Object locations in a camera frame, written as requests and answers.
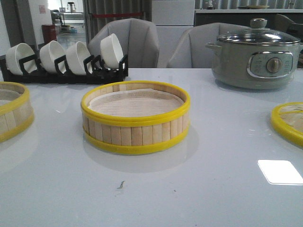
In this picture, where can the black bowl rack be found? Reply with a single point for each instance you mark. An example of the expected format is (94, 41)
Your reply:
(95, 71)

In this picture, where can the white steamer liner paper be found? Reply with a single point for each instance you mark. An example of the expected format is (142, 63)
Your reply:
(135, 103)

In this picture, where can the left grey upholstered chair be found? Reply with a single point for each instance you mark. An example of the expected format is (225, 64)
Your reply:
(138, 39)

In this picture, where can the glass pot lid with knob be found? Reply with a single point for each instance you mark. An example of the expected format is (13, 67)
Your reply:
(258, 34)

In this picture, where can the right grey upholstered chair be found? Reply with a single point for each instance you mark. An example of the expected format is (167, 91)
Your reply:
(191, 52)

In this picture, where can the yellow rimmed bamboo steamer lid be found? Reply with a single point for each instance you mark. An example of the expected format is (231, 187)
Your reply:
(287, 121)

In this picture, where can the bamboo steamer drawer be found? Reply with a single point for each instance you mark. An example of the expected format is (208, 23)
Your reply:
(16, 111)
(136, 135)

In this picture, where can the white cabinet in background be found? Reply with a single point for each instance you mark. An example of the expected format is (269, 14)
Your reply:
(172, 18)

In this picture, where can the white bowl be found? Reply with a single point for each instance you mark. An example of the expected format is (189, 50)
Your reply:
(111, 51)
(75, 56)
(14, 54)
(49, 53)

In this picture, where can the grey-green electric cooking pot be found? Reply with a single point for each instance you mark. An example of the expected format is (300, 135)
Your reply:
(254, 66)

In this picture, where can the red bin in background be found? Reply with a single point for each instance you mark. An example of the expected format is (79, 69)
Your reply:
(49, 33)

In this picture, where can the grey upholstered chair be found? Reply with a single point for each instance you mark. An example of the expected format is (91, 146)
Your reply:
(191, 52)
(138, 39)

